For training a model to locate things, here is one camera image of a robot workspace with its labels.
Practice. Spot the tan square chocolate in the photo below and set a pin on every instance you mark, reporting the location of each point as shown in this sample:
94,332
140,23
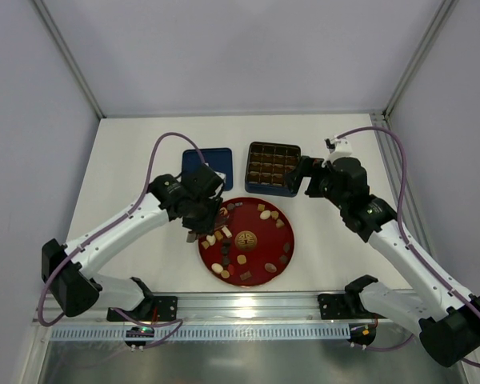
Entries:
241,259

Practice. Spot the white rectangular chocolate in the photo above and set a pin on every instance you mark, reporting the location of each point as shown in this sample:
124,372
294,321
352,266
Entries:
226,232

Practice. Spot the red round plate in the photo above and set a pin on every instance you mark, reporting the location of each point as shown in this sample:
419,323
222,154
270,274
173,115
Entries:
259,240

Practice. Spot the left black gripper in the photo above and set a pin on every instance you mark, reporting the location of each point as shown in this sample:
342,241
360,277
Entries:
202,222

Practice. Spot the blue tin lid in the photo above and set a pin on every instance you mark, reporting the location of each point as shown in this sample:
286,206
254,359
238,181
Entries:
219,159

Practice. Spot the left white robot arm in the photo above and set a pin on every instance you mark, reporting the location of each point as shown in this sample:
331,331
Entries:
70,271

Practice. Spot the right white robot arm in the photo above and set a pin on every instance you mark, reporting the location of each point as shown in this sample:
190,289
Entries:
445,315

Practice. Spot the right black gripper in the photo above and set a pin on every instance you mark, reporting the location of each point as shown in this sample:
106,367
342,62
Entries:
312,180

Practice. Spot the slotted cable duct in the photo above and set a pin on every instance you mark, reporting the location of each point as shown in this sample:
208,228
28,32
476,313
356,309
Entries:
193,332

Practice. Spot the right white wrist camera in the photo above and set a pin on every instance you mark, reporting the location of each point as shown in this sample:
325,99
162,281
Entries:
338,148

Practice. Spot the blue chocolate tin box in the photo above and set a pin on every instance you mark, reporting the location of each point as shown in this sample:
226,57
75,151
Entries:
266,165

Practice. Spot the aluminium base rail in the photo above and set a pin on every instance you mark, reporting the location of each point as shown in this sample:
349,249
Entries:
232,306

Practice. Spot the brown oval chocolate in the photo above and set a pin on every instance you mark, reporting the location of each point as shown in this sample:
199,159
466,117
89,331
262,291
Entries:
271,268

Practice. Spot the white oval chocolate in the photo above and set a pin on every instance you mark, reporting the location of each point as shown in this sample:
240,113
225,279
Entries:
265,215

